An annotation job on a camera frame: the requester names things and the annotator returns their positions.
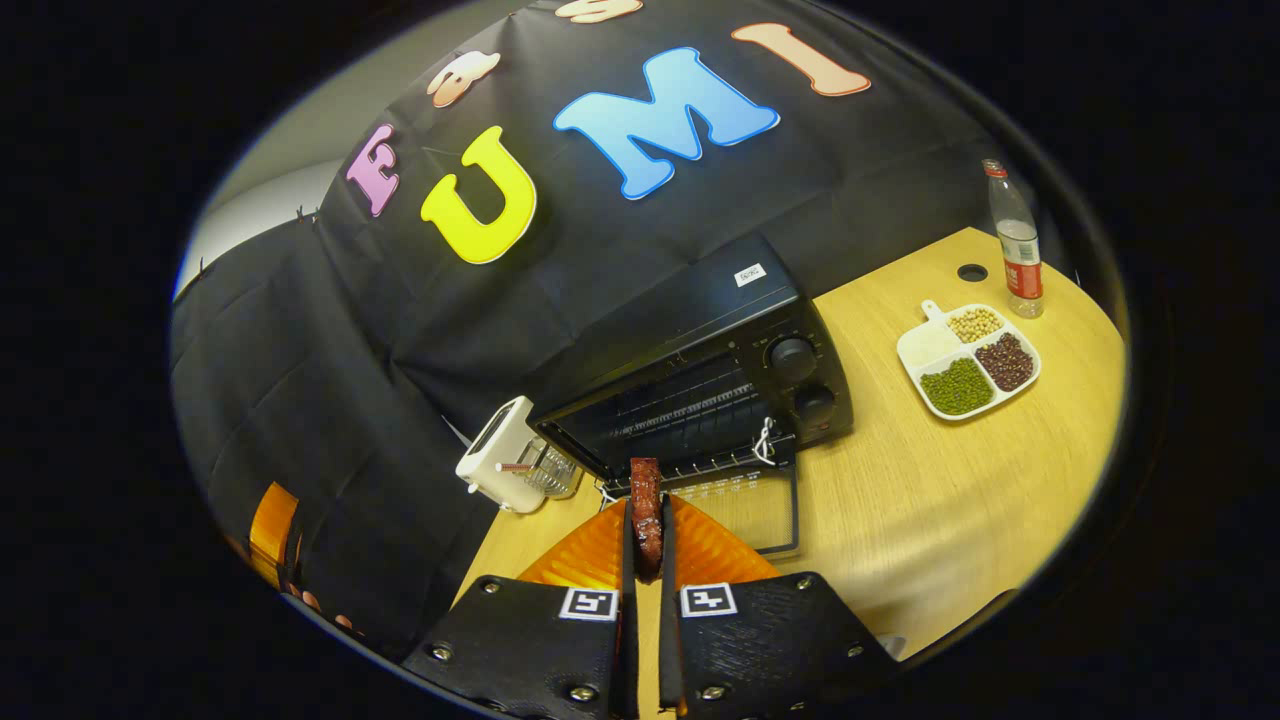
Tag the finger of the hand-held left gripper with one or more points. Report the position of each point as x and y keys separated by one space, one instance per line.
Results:
x=272 y=530

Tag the black electric oven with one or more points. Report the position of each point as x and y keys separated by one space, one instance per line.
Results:
x=700 y=310

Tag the white divided bean plate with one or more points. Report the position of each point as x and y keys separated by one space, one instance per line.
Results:
x=935 y=345

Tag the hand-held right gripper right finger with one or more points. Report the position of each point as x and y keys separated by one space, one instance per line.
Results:
x=670 y=650

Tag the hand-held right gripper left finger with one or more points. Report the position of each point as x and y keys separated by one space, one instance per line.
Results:
x=628 y=650

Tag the white toaster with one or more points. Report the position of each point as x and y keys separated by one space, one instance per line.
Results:
x=492 y=460

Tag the dark red meat slice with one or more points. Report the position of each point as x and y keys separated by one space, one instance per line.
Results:
x=647 y=500

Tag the clear glass cup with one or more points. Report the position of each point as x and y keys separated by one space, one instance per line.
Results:
x=555 y=475

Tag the red label water bottle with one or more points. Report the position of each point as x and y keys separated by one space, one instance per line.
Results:
x=1020 y=260

